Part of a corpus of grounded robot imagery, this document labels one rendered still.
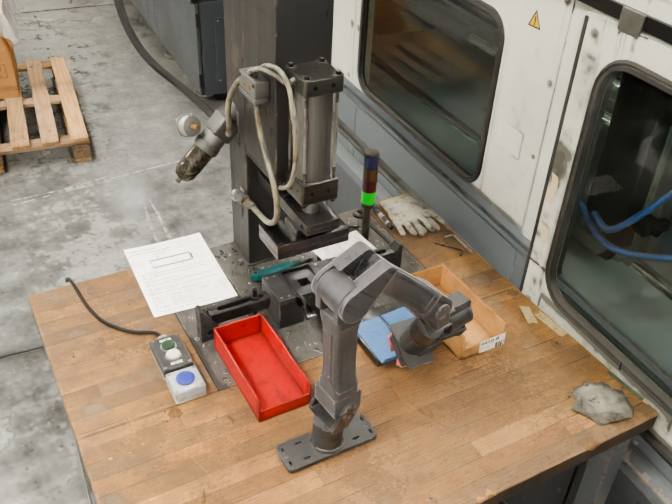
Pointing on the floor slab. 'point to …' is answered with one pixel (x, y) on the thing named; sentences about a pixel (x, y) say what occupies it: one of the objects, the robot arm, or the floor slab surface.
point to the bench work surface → (111, 491)
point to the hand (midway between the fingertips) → (397, 356)
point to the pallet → (77, 138)
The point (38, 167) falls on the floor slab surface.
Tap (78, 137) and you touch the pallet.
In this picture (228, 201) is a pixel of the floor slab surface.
